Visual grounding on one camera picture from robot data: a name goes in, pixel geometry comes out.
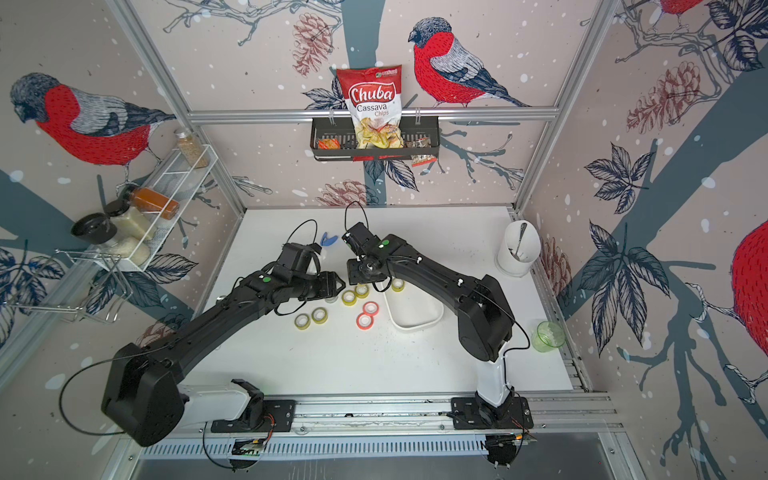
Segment glass spice jar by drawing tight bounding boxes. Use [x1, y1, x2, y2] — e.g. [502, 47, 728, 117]
[174, 128, 209, 169]

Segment white utensil holder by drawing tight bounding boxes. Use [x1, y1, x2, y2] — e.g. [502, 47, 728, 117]
[495, 220, 542, 277]

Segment red tape roll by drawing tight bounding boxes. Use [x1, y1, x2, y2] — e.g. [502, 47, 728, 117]
[356, 312, 374, 331]
[363, 301, 380, 317]

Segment blue tape cutter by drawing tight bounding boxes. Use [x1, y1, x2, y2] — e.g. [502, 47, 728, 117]
[320, 232, 338, 248]

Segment yellow transparent tape roll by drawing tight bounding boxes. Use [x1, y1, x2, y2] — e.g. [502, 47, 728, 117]
[341, 290, 358, 306]
[294, 314, 312, 330]
[391, 278, 406, 292]
[311, 307, 329, 324]
[354, 284, 370, 299]

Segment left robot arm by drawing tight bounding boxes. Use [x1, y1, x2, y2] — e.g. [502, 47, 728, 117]
[101, 243, 345, 446]

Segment white wire shelf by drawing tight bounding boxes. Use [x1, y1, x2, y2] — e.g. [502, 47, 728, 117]
[104, 144, 219, 272]

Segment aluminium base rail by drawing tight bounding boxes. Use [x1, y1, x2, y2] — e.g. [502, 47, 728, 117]
[119, 392, 625, 436]

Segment white storage box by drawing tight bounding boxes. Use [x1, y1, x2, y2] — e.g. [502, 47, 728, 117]
[384, 281, 445, 332]

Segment red tape roll back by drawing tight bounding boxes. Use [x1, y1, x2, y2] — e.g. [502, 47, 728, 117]
[363, 301, 380, 317]

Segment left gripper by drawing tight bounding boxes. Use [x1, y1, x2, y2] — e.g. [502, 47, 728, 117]
[292, 269, 346, 300]

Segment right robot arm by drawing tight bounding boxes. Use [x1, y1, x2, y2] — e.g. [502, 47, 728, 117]
[342, 222, 534, 431]

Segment orange sauce bottle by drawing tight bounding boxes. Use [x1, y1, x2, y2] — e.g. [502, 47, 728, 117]
[124, 185, 180, 220]

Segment Chuba cassava chips bag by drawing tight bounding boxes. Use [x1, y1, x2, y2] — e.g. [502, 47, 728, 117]
[336, 65, 405, 149]

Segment black wall basket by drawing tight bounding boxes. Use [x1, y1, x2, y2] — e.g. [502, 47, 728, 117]
[310, 116, 440, 161]

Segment chrome wire rack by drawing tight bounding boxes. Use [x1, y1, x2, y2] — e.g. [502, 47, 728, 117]
[1, 249, 136, 324]

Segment green plastic cup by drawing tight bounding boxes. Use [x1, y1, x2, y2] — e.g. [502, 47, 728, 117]
[532, 321, 566, 353]

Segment red tape roll front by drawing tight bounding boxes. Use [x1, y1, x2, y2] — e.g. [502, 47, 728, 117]
[356, 312, 374, 331]

